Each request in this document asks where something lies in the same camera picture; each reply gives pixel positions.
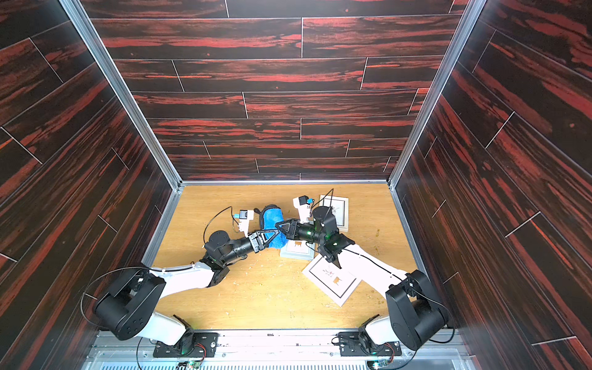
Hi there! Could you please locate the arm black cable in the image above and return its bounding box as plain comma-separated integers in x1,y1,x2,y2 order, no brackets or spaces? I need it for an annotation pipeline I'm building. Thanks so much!
79,205,241,370
310,188,456,370

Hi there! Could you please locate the aluminium front rail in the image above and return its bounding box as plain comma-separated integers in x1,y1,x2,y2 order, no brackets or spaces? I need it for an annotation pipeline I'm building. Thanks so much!
82,329,477,369

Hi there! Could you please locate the blue microfiber cloth black trim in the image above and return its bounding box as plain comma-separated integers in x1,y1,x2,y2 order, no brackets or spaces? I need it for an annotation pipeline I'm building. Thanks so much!
259,204,288,250

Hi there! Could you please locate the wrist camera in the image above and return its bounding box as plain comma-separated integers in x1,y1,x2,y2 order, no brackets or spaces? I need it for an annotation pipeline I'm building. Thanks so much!
233,210,254,237
293,195,315,223

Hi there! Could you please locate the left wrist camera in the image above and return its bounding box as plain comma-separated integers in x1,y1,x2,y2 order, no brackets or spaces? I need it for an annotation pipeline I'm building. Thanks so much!
233,210,254,237

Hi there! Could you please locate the white picture frame black border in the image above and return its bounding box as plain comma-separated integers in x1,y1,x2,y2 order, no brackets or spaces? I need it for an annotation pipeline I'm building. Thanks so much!
321,195,349,232

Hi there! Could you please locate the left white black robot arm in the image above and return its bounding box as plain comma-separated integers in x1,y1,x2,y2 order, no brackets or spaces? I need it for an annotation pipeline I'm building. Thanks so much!
93,229,280,355

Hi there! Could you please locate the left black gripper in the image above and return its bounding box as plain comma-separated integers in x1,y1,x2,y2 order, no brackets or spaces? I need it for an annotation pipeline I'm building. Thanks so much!
219,230,278,268

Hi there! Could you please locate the light blue picture frame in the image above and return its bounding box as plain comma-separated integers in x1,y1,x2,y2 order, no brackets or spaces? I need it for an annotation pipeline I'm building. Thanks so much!
280,240,315,261

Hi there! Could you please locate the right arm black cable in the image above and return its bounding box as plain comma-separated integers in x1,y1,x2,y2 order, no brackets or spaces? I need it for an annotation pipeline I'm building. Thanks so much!
310,188,456,370

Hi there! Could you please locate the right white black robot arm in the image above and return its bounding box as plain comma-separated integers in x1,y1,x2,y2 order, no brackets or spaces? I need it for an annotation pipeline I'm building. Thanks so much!
275,206,450,352

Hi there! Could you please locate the cream white picture frame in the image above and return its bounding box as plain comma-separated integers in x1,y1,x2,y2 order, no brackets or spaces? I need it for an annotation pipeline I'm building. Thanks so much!
302,254,362,307

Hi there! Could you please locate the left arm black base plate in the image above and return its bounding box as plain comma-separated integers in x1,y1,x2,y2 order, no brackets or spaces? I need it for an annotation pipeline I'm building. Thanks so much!
153,332,219,359

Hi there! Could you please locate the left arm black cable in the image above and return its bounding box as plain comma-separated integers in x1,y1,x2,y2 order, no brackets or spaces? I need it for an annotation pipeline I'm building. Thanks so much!
79,205,241,370

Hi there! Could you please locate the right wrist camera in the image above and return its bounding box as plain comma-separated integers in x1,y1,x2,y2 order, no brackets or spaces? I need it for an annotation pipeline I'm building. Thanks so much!
293,195,315,223

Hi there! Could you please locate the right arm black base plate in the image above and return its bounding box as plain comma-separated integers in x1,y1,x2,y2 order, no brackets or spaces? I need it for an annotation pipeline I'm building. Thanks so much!
331,331,402,357

